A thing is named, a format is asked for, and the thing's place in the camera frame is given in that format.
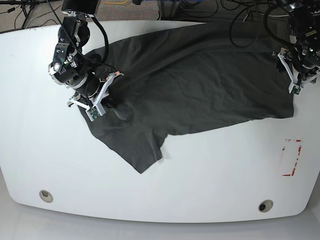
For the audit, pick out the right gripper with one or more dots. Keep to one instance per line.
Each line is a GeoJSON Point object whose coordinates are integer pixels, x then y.
{"type": "Point", "coordinates": [96, 93]}

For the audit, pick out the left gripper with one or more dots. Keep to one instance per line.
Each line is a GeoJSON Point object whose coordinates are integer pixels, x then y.
{"type": "Point", "coordinates": [301, 66]}

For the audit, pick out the dark grey t-shirt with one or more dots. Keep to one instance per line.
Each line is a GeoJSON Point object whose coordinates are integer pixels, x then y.
{"type": "Point", "coordinates": [187, 80]}

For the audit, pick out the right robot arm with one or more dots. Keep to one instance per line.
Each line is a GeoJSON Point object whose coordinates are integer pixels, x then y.
{"type": "Point", "coordinates": [88, 75]}

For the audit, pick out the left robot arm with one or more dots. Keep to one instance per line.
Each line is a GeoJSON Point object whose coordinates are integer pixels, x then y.
{"type": "Point", "coordinates": [304, 21]}

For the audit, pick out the red tape rectangle marking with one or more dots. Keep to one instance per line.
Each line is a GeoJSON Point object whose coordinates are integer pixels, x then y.
{"type": "Point", "coordinates": [289, 157]}

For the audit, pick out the black tripod stand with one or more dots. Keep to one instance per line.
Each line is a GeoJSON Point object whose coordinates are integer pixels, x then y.
{"type": "Point", "coordinates": [17, 14]}

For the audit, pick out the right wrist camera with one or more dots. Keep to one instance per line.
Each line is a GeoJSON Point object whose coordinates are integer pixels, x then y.
{"type": "Point", "coordinates": [94, 113]}

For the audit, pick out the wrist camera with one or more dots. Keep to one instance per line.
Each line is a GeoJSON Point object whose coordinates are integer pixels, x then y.
{"type": "Point", "coordinates": [94, 113]}
{"type": "Point", "coordinates": [295, 89]}

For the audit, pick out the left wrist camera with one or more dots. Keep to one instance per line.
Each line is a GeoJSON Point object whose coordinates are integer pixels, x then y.
{"type": "Point", "coordinates": [295, 89]}

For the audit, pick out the left table cable grommet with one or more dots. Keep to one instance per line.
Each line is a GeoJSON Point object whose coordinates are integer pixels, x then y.
{"type": "Point", "coordinates": [46, 196]}

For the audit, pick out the table cable grommet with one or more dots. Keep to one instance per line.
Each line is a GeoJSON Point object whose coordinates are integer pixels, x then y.
{"type": "Point", "coordinates": [46, 196]}
{"type": "Point", "coordinates": [265, 206]}

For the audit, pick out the right table cable grommet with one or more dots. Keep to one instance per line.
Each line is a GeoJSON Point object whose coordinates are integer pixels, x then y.
{"type": "Point", "coordinates": [265, 206]}

